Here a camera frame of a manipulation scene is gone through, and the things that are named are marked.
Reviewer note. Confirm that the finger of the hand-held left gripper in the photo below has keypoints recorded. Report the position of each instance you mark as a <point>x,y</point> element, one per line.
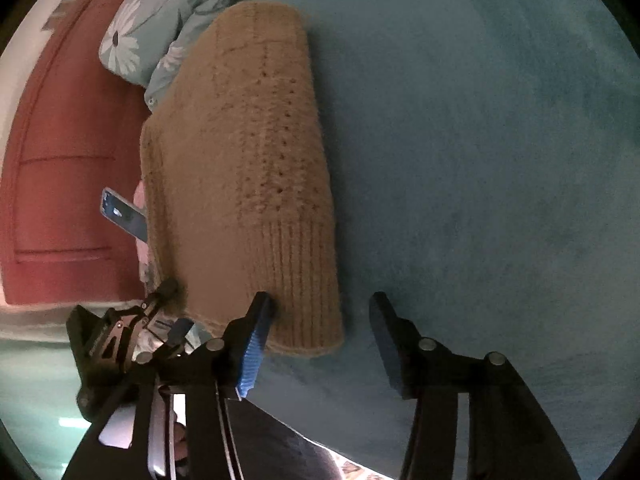
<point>180,332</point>
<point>165,291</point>

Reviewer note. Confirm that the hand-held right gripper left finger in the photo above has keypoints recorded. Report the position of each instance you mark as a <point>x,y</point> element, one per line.
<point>251,355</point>

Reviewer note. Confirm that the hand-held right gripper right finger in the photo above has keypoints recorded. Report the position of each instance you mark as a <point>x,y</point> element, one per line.
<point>395,350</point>

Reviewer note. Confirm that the tan knitted sweater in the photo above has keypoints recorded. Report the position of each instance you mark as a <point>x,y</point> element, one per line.
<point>250,185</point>

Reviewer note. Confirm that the pink floral cloth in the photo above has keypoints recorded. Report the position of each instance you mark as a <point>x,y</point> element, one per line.
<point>143,255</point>

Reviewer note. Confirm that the smartphone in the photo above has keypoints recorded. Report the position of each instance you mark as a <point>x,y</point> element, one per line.
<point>122,212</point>

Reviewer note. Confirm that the red wooden headboard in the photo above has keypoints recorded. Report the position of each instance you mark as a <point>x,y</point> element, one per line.
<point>70,160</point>

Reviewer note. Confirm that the teal bed sheet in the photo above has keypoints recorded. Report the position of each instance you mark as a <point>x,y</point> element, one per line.
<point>475,185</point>

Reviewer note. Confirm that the floral grey-green pillow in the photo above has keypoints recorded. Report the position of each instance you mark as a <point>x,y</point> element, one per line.
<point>150,25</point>

